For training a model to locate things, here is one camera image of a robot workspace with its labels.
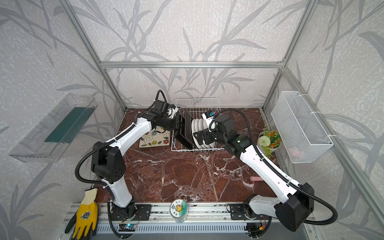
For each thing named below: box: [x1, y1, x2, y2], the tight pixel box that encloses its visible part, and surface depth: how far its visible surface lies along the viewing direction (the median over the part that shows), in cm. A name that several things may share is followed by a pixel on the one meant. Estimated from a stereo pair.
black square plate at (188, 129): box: [185, 111, 196, 149], surface depth 87 cm
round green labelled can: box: [169, 199, 188, 223], surface depth 69 cm
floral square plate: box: [139, 125, 171, 148], surface depth 101 cm
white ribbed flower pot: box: [257, 130, 282, 154], surface depth 86 cm
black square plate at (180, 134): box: [175, 115, 194, 150], surface depth 86 cm
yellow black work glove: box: [64, 188, 99, 240], surface depth 72 cm
